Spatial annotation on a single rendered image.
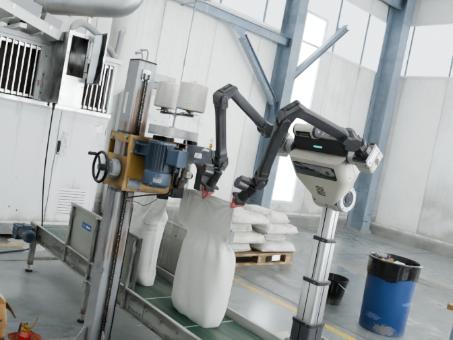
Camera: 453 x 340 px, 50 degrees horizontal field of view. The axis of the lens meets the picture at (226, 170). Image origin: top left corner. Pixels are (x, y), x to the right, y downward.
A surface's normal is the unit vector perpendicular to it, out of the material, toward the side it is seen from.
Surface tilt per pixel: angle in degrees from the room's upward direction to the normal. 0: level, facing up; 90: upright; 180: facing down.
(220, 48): 90
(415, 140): 90
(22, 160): 90
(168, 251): 90
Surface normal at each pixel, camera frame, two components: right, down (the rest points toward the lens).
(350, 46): 0.64, 0.16
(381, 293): -0.54, 0.00
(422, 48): -0.75, -0.11
